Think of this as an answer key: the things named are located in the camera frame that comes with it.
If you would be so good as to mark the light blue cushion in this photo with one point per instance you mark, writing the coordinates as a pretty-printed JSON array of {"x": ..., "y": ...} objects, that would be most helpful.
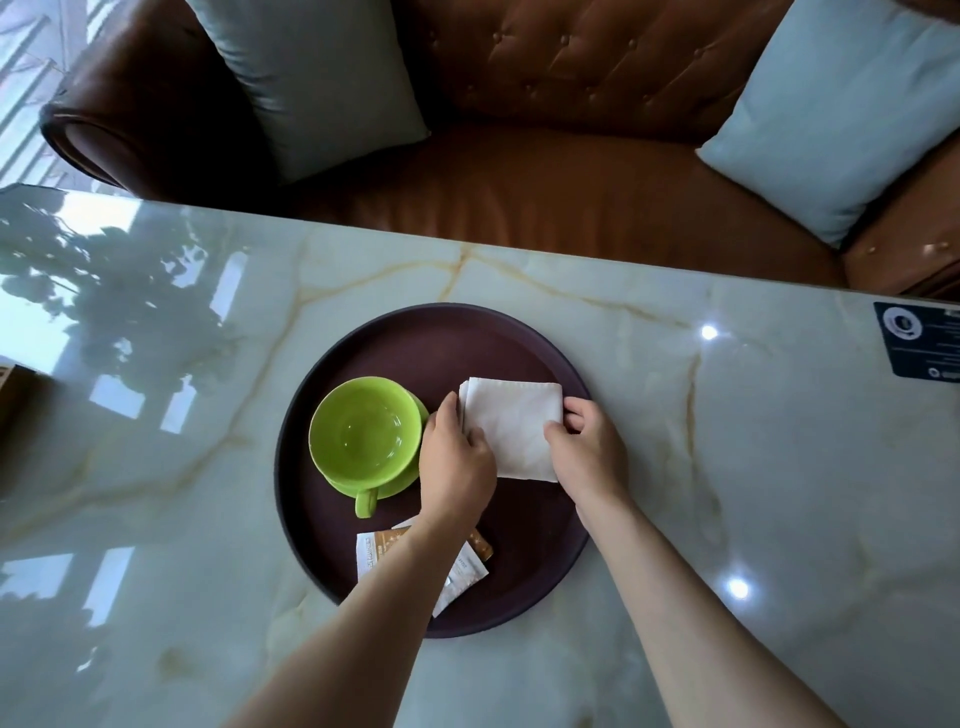
[
  {"x": 832, "y": 120},
  {"x": 315, "y": 75}
]

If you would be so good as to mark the person's left hand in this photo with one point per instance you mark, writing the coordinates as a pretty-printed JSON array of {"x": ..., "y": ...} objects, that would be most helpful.
[{"x": 454, "y": 472}]

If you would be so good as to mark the white and brown sachet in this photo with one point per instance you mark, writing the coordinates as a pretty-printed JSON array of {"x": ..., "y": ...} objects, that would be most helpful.
[{"x": 375, "y": 551}]

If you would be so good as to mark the person's left fingers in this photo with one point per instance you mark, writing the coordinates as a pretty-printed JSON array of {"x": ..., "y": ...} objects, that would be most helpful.
[{"x": 448, "y": 414}]

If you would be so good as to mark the white napkin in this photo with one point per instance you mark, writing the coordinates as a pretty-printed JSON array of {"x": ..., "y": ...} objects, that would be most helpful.
[{"x": 514, "y": 424}]

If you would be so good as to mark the person's right hand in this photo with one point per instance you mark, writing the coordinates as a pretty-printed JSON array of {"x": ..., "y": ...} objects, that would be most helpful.
[{"x": 592, "y": 461}]

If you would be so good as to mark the brown leather sofa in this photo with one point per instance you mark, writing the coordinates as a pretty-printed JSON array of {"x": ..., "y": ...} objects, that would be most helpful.
[{"x": 570, "y": 195}]

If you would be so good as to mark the round dark brown tray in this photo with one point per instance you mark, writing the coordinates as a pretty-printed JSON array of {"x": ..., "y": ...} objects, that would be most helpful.
[{"x": 525, "y": 540}]

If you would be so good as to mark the dark blue table sticker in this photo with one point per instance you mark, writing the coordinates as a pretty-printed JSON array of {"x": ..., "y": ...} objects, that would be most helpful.
[{"x": 921, "y": 345}]

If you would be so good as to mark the green ceramic cup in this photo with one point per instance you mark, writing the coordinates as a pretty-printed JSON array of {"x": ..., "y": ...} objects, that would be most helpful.
[{"x": 365, "y": 435}]

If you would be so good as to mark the person's right thumb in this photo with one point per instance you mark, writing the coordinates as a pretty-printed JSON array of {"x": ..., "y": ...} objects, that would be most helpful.
[{"x": 556, "y": 435}]

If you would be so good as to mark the green ceramic saucer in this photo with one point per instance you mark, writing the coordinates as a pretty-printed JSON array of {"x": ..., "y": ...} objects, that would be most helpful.
[{"x": 399, "y": 486}]

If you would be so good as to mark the person's right forearm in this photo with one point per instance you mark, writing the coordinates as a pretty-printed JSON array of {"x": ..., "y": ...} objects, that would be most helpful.
[{"x": 690, "y": 622}]

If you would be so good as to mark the person's left forearm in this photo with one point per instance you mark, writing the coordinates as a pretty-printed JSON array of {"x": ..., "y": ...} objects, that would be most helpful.
[{"x": 367, "y": 630}]

